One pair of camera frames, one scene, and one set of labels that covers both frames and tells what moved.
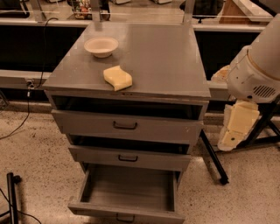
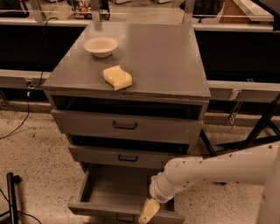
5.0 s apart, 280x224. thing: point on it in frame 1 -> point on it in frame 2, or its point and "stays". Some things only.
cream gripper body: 251,78 -> 161,194
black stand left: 13,211 stays
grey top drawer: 127,125 stays
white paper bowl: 101,46 stays
